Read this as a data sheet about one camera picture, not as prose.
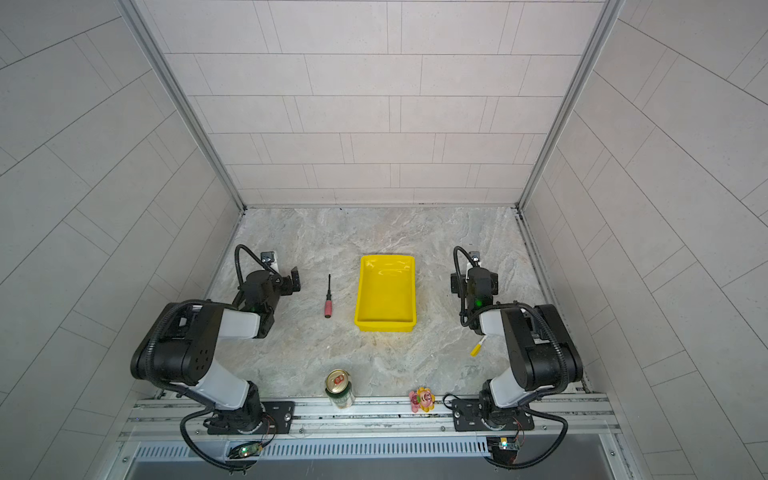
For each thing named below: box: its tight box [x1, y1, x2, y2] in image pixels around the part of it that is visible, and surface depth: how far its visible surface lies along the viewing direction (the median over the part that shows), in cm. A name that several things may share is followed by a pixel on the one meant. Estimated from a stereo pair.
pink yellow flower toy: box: [408, 387, 436, 413], surface depth 74 cm
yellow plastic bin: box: [354, 254, 417, 333], surface depth 91 cm
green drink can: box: [325, 369, 355, 409], surface depth 68 cm
